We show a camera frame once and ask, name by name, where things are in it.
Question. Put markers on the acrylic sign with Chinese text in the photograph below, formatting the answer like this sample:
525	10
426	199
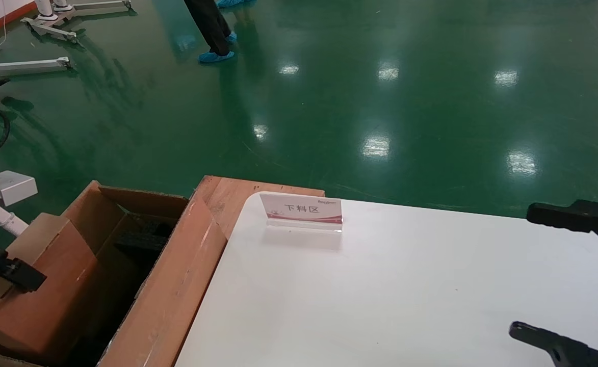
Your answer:
301	209

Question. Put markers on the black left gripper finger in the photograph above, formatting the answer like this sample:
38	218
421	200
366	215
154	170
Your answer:
23	275

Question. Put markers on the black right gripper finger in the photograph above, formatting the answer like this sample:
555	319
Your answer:
584	216
569	352

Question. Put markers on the person in black trousers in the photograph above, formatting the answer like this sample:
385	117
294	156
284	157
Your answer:
209	25

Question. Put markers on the small cardboard box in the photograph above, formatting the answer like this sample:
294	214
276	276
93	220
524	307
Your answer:
49	285

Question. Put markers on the white metal floor stand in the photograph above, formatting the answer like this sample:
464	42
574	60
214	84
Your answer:
49	28
28	66

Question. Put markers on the large cardboard box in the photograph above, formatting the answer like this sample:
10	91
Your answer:
176	285

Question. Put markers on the black foam insert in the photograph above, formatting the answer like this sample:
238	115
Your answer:
140	239

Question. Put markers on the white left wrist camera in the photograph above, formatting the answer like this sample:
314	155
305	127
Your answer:
8	186

